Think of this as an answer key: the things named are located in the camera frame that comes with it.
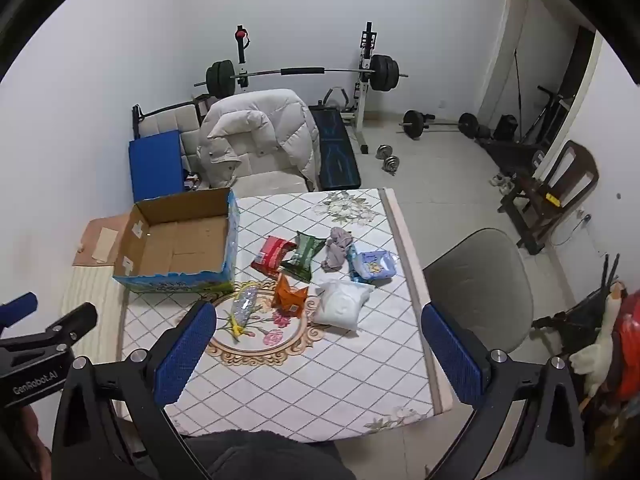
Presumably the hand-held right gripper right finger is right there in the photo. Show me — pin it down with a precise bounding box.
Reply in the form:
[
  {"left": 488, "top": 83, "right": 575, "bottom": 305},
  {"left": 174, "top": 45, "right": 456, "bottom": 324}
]
[{"left": 421, "top": 302, "right": 587, "bottom": 480}]

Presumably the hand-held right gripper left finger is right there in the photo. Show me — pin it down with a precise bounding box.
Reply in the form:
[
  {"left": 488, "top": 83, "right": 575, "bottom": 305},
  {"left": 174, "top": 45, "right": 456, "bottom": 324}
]
[{"left": 51, "top": 300, "right": 218, "bottom": 480}]

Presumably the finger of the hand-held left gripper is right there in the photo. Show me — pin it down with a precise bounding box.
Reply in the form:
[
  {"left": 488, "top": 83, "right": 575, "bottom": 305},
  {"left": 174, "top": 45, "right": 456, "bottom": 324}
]
[
  {"left": 0, "top": 291, "right": 39, "bottom": 332},
  {"left": 0, "top": 302, "right": 99, "bottom": 358}
]

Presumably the person's left forearm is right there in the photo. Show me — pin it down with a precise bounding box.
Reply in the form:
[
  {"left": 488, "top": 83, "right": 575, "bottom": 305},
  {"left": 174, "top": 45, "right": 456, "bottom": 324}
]
[{"left": 0, "top": 405, "right": 54, "bottom": 480}]

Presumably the clear plastic bag yellow item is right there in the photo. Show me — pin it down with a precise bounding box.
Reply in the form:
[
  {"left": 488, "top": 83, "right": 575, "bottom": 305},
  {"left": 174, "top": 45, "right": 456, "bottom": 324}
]
[{"left": 222, "top": 283, "right": 261, "bottom": 339}]

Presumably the grey office chair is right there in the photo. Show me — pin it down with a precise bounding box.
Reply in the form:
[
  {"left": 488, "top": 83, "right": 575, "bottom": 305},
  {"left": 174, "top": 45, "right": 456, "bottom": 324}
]
[{"left": 422, "top": 228, "right": 534, "bottom": 354}]

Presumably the open cardboard box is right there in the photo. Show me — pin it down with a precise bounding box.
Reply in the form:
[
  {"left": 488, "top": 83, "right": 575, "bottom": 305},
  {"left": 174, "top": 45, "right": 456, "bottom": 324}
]
[{"left": 73, "top": 187, "right": 241, "bottom": 295}]

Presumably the floral diamond-pattern tablecloth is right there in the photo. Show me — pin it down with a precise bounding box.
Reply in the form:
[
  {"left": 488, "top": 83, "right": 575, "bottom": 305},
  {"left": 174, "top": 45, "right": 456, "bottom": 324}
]
[{"left": 117, "top": 188, "right": 454, "bottom": 444}]

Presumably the orange snack packet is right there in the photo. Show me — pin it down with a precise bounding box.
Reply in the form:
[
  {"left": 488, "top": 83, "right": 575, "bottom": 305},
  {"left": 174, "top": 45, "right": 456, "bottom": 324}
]
[{"left": 271, "top": 272, "right": 310, "bottom": 317}]

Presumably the white plastic packet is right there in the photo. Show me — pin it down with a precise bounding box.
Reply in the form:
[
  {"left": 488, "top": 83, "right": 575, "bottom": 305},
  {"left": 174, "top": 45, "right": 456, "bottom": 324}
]
[{"left": 312, "top": 280, "right": 376, "bottom": 332}]

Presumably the blue and white tissue packet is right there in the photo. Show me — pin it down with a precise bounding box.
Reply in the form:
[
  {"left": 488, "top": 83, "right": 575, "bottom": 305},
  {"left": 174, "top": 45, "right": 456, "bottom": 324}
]
[{"left": 346, "top": 245, "right": 399, "bottom": 285}]

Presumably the person's dark clothing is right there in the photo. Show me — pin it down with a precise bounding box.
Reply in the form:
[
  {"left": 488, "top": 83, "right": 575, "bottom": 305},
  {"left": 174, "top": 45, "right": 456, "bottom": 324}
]
[{"left": 184, "top": 429, "right": 357, "bottom": 480}]

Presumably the red snack packet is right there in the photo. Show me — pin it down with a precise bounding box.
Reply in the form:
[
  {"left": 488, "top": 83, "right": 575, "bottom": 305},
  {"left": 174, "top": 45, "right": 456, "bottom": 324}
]
[{"left": 250, "top": 235, "right": 299, "bottom": 277}]

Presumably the black metal stand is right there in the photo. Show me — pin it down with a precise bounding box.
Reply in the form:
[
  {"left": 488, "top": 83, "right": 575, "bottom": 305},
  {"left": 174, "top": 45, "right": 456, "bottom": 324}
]
[{"left": 532, "top": 254, "right": 622, "bottom": 352}]

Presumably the white goose plush toy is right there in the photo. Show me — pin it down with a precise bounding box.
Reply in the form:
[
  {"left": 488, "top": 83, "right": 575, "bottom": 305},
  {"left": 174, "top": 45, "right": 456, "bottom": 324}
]
[{"left": 568, "top": 280, "right": 629, "bottom": 402}]

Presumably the grey crumpled cloth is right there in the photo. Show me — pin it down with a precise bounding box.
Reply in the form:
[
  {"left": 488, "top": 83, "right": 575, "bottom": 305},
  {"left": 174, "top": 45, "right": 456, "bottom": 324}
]
[{"left": 322, "top": 226, "right": 359, "bottom": 274}]

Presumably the green snack packet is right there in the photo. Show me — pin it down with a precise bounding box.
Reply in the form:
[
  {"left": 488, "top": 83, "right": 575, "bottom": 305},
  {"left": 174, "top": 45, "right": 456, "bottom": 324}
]
[{"left": 280, "top": 230, "right": 327, "bottom": 283}]

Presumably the blue folded mat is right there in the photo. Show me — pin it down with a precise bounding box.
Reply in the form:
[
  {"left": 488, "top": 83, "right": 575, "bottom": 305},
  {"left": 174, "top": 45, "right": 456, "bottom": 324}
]
[{"left": 128, "top": 129, "right": 185, "bottom": 203}]

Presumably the red bag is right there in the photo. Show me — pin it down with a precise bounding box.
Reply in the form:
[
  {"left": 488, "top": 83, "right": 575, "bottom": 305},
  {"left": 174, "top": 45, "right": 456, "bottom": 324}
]
[{"left": 612, "top": 290, "right": 640, "bottom": 402}]

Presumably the black exercise machine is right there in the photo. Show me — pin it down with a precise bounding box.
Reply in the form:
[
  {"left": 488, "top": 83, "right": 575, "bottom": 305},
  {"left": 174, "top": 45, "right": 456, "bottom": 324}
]
[{"left": 475, "top": 85, "right": 576, "bottom": 173}]

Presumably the beige padded chair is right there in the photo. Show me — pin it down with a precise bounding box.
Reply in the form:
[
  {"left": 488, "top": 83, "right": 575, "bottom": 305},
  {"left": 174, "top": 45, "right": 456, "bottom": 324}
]
[{"left": 131, "top": 96, "right": 312, "bottom": 197}]

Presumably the dark wooden chair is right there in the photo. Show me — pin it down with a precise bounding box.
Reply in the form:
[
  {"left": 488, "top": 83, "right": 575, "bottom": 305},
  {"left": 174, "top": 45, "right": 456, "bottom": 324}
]
[{"left": 497, "top": 140, "right": 600, "bottom": 255}]

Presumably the black weight bench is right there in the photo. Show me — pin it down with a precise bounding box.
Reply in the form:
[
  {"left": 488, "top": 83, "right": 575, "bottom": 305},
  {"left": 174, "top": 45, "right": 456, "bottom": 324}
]
[{"left": 308, "top": 102, "right": 362, "bottom": 191}]

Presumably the black bag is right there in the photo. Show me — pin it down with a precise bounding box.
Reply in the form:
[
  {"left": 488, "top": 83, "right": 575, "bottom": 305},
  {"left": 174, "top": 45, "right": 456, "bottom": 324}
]
[{"left": 492, "top": 113, "right": 519, "bottom": 142}]

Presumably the black short barbell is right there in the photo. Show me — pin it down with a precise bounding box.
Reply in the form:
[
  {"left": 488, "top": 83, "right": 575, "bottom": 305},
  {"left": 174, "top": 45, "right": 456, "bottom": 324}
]
[{"left": 398, "top": 108, "right": 481, "bottom": 140}]

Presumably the white puffer jacket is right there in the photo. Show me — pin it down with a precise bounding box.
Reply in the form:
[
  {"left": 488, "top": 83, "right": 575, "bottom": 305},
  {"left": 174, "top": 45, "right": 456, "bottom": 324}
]
[{"left": 196, "top": 88, "right": 321, "bottom": 192}]

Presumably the black long barbell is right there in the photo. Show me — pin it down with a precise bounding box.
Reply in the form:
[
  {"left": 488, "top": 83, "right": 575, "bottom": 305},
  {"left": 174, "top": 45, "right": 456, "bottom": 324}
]
[{"left": 193, "top": 54, "right": 409, "bottom": 99}]

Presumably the white barbell rack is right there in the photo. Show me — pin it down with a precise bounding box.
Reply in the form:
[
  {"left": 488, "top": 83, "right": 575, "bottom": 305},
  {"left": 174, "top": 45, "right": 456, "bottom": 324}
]
[{"left": 234, "top": 21, "right": 382, "bottom": 155}]

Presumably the white door frame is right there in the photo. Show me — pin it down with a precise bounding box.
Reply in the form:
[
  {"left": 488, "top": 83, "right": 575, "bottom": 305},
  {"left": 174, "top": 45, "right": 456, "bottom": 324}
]
[{"left": 472, "top": 0, "right": 607, "bottom": 173}]

